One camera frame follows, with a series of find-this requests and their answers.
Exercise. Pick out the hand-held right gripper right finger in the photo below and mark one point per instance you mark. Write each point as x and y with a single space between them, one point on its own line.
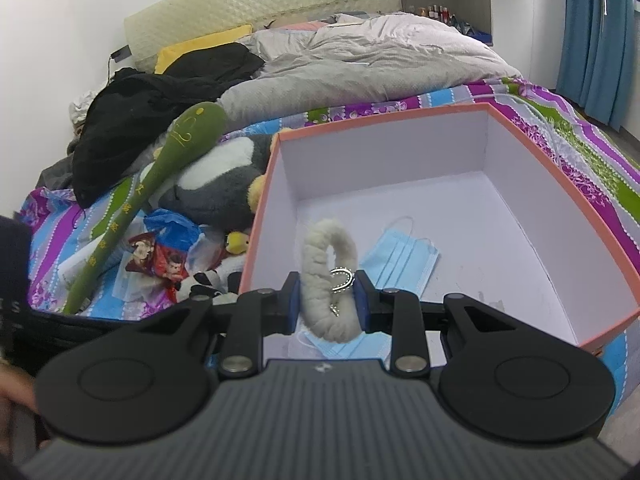
361 305

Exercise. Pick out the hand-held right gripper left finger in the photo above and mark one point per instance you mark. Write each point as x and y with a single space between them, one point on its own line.
294 305

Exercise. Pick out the blue face mask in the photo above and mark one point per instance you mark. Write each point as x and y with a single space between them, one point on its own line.
350 347
400 265

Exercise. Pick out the pink cardboard box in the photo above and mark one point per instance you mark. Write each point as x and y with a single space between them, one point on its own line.
450 200

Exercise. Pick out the blue plastic bag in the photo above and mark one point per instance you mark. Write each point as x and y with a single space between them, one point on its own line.
172 227

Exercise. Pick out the person's left hand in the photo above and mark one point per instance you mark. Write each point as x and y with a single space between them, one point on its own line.
15 390

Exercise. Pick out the small yellow plush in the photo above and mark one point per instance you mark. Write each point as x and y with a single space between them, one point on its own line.
237 242

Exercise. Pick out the small panda plush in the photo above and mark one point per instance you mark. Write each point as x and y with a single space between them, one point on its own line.
200 280

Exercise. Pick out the grey blanket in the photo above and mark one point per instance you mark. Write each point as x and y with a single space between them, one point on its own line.
55 175

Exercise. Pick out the red snack packet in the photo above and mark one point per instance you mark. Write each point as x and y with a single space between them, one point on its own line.
167 262

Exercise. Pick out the grey penguin plush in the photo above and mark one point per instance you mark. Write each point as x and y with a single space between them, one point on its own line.
220 185

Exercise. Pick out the green plush stick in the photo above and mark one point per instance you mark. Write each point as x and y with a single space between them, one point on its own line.
150 180

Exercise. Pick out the white cloth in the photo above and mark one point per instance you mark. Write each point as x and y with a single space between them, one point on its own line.
82 107

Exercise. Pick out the black jacket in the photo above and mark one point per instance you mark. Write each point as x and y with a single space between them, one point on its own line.
125 125

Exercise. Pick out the grey duvet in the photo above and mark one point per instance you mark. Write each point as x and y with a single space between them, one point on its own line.
375 60

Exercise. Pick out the yellow pillow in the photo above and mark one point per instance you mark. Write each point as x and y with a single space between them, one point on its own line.
200 45

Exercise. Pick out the pink pillow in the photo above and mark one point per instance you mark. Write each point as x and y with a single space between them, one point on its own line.
305 25

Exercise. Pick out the colourful striped bedsheet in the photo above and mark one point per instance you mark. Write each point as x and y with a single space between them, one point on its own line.
575 120

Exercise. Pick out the blue storage box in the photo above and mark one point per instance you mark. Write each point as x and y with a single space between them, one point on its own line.
481 36

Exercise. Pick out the row of cosmetic bottles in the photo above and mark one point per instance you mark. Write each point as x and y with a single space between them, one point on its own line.
435 12

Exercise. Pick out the blue curtain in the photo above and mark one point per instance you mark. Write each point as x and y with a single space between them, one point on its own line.
590 60

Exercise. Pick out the black wall charger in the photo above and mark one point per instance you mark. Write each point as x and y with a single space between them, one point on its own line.
120 53

